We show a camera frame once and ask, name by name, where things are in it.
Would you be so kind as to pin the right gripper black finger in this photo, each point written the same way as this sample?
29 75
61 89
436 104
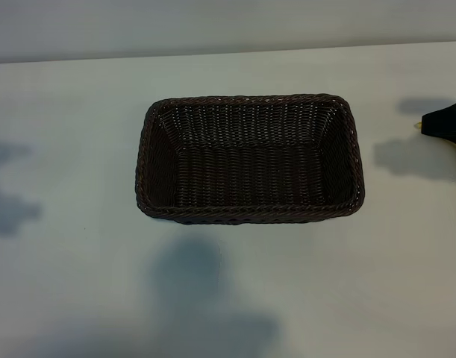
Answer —
446 125

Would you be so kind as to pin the dark brown woven basket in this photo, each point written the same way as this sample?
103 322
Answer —
250 175

